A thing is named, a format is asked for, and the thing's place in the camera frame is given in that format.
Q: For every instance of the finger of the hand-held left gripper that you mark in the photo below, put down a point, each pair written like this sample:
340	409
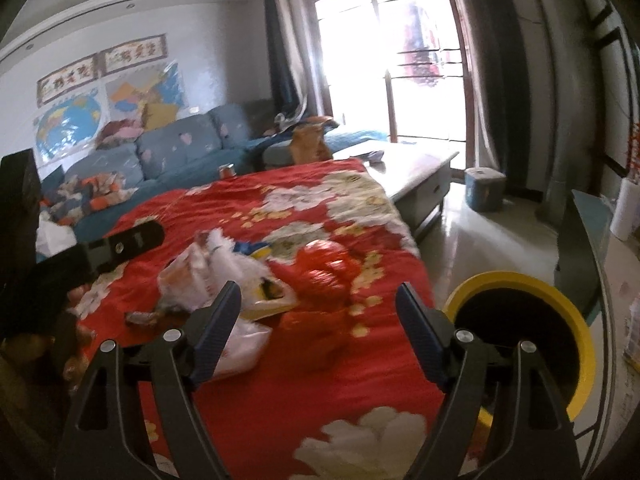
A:
125	242

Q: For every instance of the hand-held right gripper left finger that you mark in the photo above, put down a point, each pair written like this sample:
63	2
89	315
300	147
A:
220	330

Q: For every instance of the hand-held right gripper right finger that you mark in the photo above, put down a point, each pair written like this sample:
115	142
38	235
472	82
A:
420	340

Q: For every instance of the clear white plastic bag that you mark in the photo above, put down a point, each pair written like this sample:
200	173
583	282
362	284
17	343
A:
245	345

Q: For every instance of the yellow white snack packet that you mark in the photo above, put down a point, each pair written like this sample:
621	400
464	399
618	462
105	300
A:
272	300

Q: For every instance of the white orange-print plastic bag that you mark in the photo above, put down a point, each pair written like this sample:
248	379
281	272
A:
185	280

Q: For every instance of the red plastic bag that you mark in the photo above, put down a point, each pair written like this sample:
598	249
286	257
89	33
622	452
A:
320	272

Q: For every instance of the yellow trash bin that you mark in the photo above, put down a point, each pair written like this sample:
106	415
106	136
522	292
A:
525	280

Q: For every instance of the white cloth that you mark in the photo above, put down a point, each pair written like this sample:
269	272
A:
55	240

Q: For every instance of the colourful clothes pile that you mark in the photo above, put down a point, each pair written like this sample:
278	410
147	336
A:
90	195

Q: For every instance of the brown snack wrapper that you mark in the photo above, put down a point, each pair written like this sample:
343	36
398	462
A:
150	318

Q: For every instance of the blue wrapper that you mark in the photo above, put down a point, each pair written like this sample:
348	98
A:
250	251

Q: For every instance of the red floral blanket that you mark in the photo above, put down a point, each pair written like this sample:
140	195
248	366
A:
350	400

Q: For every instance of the blue floral sofa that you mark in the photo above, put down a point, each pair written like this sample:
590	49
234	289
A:
165	152

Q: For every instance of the world map poster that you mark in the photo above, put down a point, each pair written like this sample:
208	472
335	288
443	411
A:
70	120

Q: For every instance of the pink floral pillow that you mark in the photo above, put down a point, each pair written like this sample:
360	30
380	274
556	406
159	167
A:
120	132

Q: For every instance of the metal can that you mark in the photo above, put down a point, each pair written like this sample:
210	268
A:
226	171

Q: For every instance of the yellow cushion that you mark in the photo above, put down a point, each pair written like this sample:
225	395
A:
159	116

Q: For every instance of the framed calligraphy picture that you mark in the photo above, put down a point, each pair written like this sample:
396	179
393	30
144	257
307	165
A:
67	85
132	54

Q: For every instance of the colourful country map poster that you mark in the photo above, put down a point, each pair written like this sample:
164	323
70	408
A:
145	87

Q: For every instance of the blue storage stool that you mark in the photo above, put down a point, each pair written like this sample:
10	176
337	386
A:
484	190

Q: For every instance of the glass top tv stand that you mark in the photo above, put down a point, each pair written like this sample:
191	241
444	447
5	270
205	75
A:
580	240

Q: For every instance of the brown paper bag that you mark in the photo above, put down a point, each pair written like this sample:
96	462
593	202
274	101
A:
310	145

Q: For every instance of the paper towel roll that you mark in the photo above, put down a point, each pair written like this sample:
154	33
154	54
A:
622	210

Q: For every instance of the dark slim curtain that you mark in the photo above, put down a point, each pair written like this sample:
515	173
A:
285	50

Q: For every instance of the red artificial flowers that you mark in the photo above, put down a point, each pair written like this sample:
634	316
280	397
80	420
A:
635	150

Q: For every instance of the dark wide curtain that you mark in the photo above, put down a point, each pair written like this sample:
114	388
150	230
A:
495	60

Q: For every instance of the glass balcony door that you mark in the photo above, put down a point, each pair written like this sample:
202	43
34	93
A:
390	50

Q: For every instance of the standing air conditioner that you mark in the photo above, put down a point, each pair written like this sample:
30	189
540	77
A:
565	85

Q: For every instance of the black wall frame decor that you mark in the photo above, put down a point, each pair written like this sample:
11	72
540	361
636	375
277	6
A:
612	35

